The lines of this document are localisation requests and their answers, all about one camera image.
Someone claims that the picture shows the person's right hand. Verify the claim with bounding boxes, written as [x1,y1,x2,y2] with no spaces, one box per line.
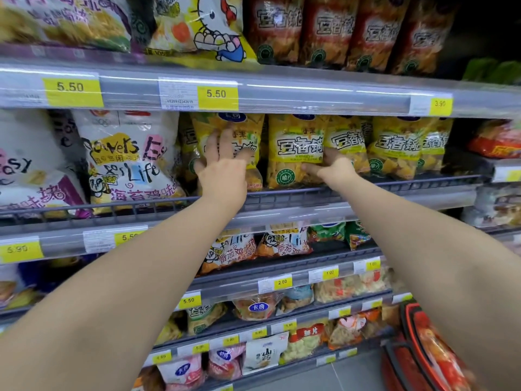
[301,148,361,192]

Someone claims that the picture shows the person's left hand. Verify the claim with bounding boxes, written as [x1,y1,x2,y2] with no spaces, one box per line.
[193,128,253,212]

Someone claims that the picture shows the row of yellow snack packets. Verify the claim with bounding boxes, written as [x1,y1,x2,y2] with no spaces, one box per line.
[179,112,455,192]

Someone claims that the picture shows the grey store shelving unit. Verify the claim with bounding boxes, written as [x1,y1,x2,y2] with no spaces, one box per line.
[0,0,521,391]

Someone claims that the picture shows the white printed snack package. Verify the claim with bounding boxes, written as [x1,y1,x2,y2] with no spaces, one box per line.
[0,109,92,220]
[73,110,188,215]
[48,109,88,167]

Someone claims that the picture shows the white chips bag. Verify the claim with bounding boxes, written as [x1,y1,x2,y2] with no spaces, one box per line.
[0,0,133,53]
[146,0,259,64]

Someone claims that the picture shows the red plastic shopping basket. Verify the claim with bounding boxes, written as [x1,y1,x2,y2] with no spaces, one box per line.
[380,303,477,391]

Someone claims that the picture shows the person's left forearm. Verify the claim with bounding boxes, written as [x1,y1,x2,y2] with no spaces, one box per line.
[0,195,245,391]

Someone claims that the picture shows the person's right forearm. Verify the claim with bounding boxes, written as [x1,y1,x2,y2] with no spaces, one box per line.
[333,174,521,391]

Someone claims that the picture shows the green blue bag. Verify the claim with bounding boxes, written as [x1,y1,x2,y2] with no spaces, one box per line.
[307,223,347,243]

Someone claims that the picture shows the green shrimp print bag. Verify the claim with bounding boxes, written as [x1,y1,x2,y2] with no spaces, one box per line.
[345,220,372,251]

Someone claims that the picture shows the pale red noodle bag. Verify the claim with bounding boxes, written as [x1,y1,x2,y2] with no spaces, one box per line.
[354,269,390,296]
[314,276,359,304]

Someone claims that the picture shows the orange bag blue badge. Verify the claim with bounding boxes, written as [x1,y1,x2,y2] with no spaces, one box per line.
[232,293,282,321]

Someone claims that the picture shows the orange brown crisp bag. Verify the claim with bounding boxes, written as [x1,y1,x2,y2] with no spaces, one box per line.
[389,0,456,76]
[346,0,410,74]
[301,0,361,69]
[244,0,306,66]

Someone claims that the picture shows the orange white bag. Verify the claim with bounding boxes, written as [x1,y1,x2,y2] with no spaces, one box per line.
[327,308,383,350]

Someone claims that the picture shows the chocolate pie pack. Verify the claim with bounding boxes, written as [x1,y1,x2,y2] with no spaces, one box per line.
[462,185,521,229]

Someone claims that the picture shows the small yellow bag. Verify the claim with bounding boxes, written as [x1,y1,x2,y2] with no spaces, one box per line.
[154,315,186,345]

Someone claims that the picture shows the red yellow multipack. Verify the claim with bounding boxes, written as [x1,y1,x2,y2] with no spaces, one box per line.
[468,119,521,159]

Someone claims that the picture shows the pale bag red label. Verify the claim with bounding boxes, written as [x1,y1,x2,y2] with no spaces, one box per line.
[279,321,326,365]

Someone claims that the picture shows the white ink drawing bag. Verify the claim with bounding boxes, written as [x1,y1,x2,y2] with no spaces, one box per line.
[242,331,290,376]

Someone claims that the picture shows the assorted colourful chip bags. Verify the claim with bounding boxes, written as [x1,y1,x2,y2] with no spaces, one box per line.
[0,256,94,312]

